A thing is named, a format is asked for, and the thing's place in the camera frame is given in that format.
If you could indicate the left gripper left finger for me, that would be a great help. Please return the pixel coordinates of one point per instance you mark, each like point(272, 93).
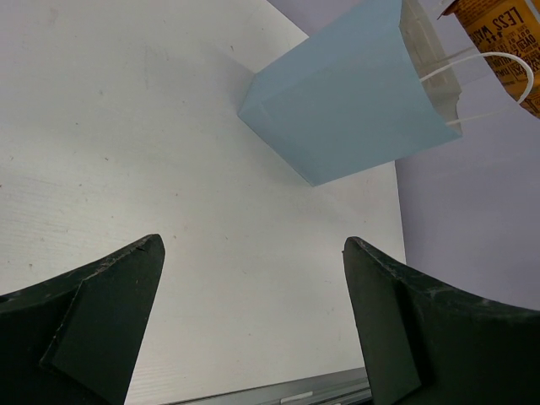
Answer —
point(75, 338)

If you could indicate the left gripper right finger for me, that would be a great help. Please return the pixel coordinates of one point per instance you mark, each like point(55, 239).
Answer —
point(424, 341)

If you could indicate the orange Kettle chips bag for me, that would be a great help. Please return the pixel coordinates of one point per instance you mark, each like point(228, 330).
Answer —
point(506, 26)

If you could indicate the light blue paper bag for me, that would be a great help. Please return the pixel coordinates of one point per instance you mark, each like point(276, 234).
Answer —
point(372, 87)

